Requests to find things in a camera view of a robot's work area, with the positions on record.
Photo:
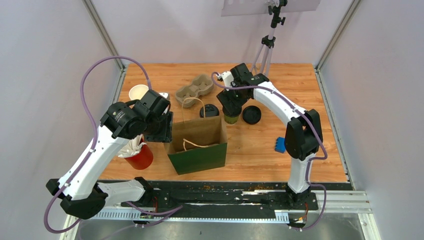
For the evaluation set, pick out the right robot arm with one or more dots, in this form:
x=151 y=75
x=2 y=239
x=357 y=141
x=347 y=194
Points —
x=303 y=132

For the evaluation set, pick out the red cup holder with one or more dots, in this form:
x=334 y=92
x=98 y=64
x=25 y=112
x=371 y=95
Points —
x=143 y=159

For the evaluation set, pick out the stack of white paper cups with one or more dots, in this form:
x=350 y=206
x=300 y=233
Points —
x=137 y=91

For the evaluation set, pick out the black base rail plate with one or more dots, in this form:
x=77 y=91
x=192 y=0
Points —
x=225 y=199

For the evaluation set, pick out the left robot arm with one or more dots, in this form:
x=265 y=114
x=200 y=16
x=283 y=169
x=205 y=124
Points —
x=79 y=190

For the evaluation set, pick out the green paper coffee cup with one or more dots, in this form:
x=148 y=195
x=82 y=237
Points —
x=231 y=120

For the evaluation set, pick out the blue toy brick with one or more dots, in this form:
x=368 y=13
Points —
x=280 y=145

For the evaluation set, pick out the black plastic cup lid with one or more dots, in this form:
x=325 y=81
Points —
x=209 y=110

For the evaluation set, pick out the camera tripod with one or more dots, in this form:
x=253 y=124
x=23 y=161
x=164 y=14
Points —
x=267 y=43

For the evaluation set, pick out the cardboard cup carrier tray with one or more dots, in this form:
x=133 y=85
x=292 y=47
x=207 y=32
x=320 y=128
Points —
x=199 y=86

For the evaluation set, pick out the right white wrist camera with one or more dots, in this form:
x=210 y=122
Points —
x=227 y=78

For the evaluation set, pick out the green paper bag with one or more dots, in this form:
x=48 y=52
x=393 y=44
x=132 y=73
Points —
x=198 y=144

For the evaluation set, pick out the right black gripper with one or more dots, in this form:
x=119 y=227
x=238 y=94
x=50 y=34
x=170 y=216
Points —
x=225 y=96

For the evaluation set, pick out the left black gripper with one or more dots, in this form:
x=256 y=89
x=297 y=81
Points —
x=166 y=134

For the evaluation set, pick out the stack of black lids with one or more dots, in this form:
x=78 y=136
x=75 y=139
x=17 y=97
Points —
x=251 y=115

